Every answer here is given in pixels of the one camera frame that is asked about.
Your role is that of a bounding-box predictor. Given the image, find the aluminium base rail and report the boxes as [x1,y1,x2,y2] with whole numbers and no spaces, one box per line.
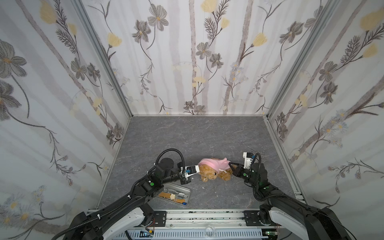
[86,208,328,240]

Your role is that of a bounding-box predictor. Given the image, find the pink teddy hoodie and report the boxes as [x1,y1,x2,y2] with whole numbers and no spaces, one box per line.
[198,158,230,173]

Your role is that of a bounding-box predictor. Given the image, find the metal tray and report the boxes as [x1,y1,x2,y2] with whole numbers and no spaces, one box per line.
[157,183,191,206]

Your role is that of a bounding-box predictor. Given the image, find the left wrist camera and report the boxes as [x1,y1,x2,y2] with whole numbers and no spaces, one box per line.
[184,165,200,178]

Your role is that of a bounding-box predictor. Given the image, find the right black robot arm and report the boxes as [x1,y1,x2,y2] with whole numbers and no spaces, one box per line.
[229,163,351,240]

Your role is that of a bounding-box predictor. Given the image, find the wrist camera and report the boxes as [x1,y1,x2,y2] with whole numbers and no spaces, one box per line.
[184,165,200,178]
[243,152,255,170]

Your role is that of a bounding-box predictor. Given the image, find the brown teddy bear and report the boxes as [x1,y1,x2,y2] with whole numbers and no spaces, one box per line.
[198,165,233,183]

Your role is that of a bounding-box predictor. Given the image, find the wooden brush in tray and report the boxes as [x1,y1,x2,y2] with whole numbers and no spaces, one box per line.
[158,193,187,206]

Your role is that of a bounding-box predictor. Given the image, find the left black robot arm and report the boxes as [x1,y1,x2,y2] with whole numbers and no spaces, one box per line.
[63,158,200,240]

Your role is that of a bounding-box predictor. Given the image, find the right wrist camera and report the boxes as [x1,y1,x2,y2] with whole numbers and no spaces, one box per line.
[243,152,255,170]

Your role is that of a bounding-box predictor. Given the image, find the black corrugated cable hose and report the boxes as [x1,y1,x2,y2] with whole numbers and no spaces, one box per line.
[50,148,187,240]

